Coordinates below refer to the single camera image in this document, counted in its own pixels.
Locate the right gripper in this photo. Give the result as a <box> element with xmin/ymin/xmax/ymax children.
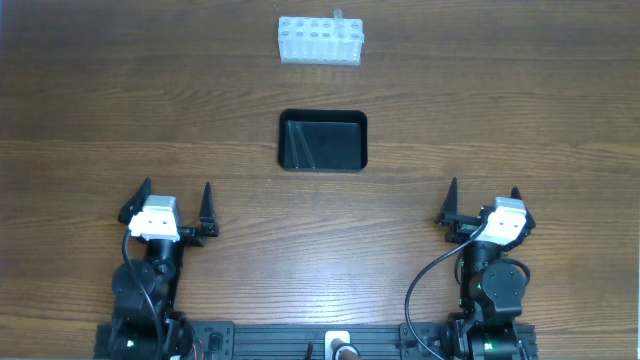
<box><xmin>434</xmin><ymin>177</ymin><xmax>537</xmax><ymax>245</ymax></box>

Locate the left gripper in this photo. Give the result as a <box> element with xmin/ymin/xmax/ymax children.
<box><xmin>117</xmin><ymin>177</ymin><xmax>220</xmax><ymax>248</ymax></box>

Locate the black tray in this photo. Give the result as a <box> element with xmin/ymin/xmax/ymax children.
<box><xmin>277</xmin><ymin>108</ymin><xmax>370</xmax><ymax>174</ymax></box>

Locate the white test tube rack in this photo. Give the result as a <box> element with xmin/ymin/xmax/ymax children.
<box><xmin>277</xmin><ymin>14</ymin><xmax>366</xmax><ymax>67</ymax></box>

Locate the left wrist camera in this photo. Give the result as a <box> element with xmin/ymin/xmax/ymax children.
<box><xmin>127</xmin><ymin>194</ymin><xmax>181</xmax><ymax>243</ymax></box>

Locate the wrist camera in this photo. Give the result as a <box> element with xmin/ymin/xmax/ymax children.
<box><xmin>482</xmin><ymin>196</ymin><xmax>529</xmax><ymax>246</ymax></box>
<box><xmin>127</xmin><ymin>194</ymin><xmax>181</xmax><ymax>243</ymax></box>

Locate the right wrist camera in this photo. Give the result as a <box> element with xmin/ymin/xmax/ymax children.
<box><xmin>482</xmin><ymin>196</ymin><xmax>529</xmax><ymax>246</ymax></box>

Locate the black cable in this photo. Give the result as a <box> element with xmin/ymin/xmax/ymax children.
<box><xmin>403</xmin><ymin>222</ymin><xmax>489</xmax><ymax>360</ymax></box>
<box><xmin>121</xmin><ymin>230</ymin><xmax>166</xmax><ymax>360</ymax></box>

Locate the mounting rail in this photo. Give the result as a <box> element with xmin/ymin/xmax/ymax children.
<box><xmin>94</xmin><ymin>319</ymin><xmax>539</xmax><ymax>360</ymax></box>

